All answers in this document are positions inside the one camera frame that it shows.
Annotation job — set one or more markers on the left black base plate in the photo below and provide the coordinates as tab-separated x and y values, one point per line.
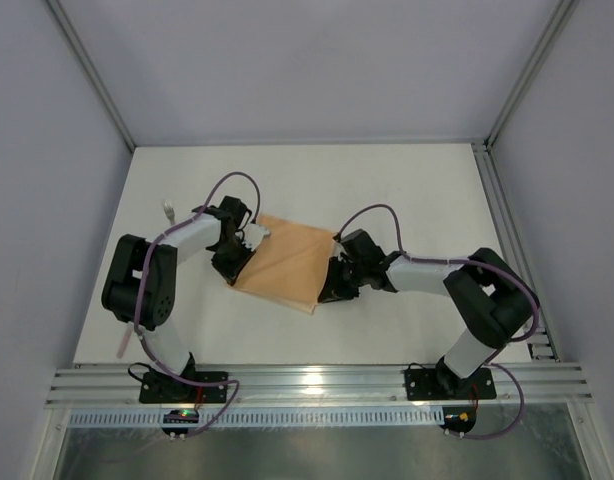
158	388

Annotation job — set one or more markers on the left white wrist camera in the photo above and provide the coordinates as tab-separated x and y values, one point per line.
254	234

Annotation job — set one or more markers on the left black controller board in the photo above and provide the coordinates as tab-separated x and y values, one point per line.
178	423

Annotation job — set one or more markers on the orange cloth napkin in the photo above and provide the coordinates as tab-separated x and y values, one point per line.
290	265

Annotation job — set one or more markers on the right side aluminium rail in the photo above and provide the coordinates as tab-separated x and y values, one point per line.
541	345

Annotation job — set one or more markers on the right frame post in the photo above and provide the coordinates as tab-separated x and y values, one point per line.
555	25

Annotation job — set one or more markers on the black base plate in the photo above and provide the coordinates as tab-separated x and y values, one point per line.
438	383
158	388

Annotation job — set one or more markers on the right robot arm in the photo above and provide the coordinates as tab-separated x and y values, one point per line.
492	300

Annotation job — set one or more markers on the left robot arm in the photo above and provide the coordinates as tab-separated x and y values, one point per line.
140	288

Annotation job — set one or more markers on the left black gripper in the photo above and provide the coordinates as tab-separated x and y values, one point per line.
231	260

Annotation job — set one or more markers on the aluminium rail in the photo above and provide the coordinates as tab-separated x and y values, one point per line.
541	345
317	385

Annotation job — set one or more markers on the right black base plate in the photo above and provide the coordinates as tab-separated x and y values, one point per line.
438	383

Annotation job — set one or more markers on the silver fork pink handle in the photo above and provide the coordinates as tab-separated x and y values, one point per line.
169	211

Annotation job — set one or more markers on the white slotted cable duct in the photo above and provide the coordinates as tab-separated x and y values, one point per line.
259	417

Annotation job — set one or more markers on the left frame post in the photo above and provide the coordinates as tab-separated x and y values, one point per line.
79	51

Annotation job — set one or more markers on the front aluminium rail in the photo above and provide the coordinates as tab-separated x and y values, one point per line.
317	385

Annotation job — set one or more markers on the frame post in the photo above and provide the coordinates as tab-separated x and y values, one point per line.
555	25
79	51

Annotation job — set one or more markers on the black controller board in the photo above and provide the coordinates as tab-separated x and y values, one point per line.
458	421
178	423

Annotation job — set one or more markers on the right black controller board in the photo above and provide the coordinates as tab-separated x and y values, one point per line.
458	421

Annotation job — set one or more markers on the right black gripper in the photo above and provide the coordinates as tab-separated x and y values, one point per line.
338	280

